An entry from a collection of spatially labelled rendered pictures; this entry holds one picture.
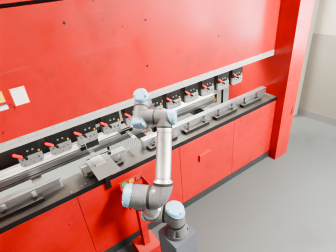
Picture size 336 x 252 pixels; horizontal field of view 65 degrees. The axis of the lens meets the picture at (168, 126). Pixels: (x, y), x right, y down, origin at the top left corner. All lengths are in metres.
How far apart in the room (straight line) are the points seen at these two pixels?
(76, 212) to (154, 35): 1.48
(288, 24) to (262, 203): 1.87
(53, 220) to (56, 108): 0.84
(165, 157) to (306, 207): 2.22
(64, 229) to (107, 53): 1.37
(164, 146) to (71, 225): 1.29
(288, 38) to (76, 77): 2.15
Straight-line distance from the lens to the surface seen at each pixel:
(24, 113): 1.88
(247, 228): 2.90
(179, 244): 1.81
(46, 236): 2.32
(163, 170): 1.26
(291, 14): 3.06
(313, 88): 4.65
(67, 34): 1.82
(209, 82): 2.55
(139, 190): 1.30
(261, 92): 3.27
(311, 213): 3.19
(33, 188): 2.19
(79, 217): 2.31
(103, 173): 2.02
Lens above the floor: 2.25
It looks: 31 degrees down
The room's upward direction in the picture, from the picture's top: 5 degrees counter-clockwise
